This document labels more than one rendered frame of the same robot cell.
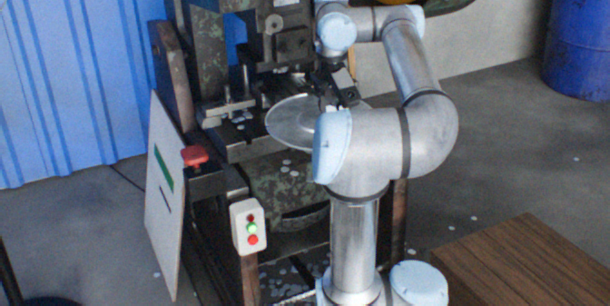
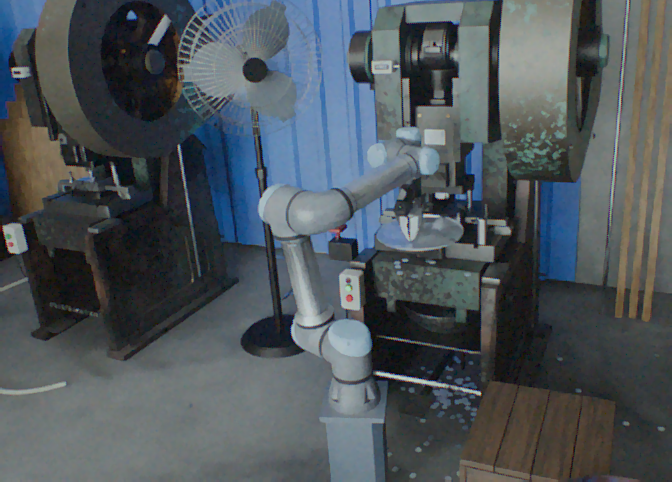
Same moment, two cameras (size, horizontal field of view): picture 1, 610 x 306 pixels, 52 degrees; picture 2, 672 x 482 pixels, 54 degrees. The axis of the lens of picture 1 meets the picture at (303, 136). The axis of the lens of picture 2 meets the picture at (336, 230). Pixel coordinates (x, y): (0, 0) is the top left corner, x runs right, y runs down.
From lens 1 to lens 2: 149 cm
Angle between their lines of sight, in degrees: 47
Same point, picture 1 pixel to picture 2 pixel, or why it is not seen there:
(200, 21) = not seen: hidden behind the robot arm
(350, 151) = (267, 203)
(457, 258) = (500, 394)
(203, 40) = not seen: hidden behind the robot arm
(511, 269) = (527, 420)
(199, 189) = (333, 251)
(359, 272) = (299, 298)
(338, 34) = (373, 156)
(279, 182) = (393, 271)
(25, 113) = (379, 206)
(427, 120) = (305, 198)
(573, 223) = not seen: outside the picture
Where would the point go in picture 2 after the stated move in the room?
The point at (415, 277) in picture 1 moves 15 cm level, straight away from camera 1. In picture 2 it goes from (346, 328) to (391, 313)
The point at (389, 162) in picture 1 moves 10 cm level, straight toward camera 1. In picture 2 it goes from (281, 215) to (245, 224)
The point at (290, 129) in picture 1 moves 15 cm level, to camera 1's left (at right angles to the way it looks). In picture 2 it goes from (394, 230) to (364, 221)
